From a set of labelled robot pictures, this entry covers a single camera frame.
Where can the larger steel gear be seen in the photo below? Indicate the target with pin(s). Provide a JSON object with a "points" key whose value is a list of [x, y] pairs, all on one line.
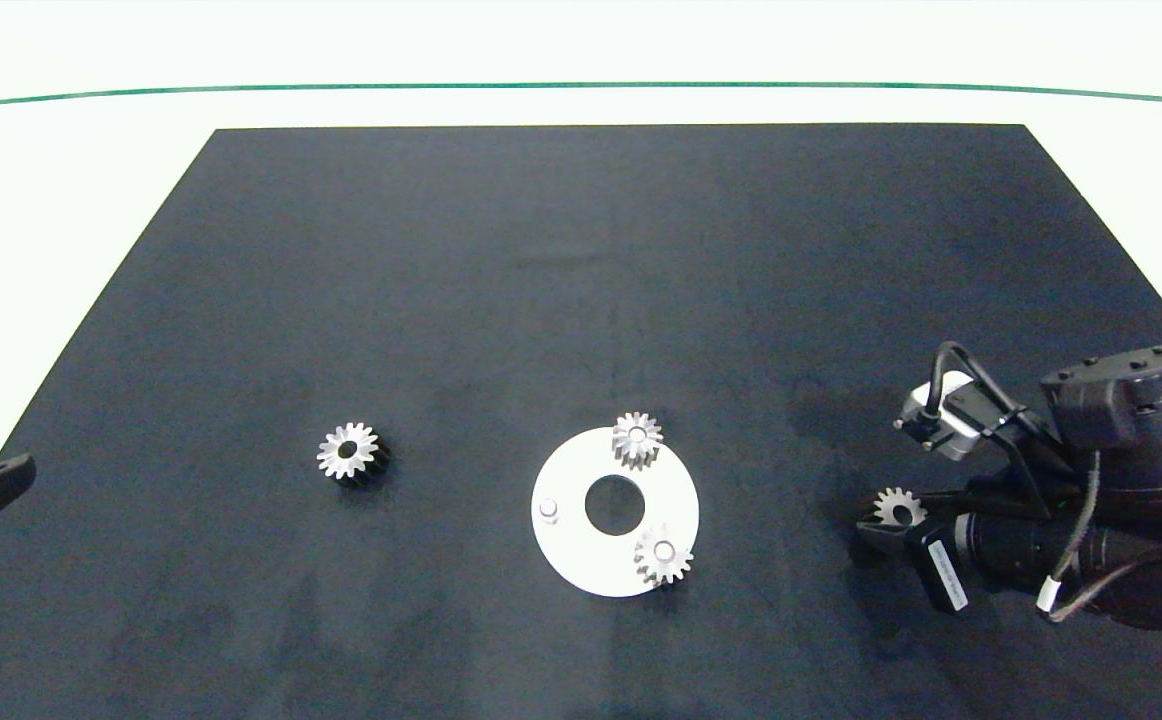
{"points": [[331, 456]]}

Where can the round white plate with pins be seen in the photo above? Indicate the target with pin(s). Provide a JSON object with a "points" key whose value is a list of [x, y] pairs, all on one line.
{"points": [[581, 562]]}

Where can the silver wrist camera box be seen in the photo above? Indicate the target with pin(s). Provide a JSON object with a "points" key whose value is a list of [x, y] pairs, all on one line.
{"points": [[956, 425]]}

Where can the dark rectangular mat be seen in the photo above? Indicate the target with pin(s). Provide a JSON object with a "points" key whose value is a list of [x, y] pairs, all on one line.
{"points": [[581, 300]]}

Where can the small steel gear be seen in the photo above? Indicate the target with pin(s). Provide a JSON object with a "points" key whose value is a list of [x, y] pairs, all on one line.
{"points": [[886, 505], [649, 557], [623, 438]]}

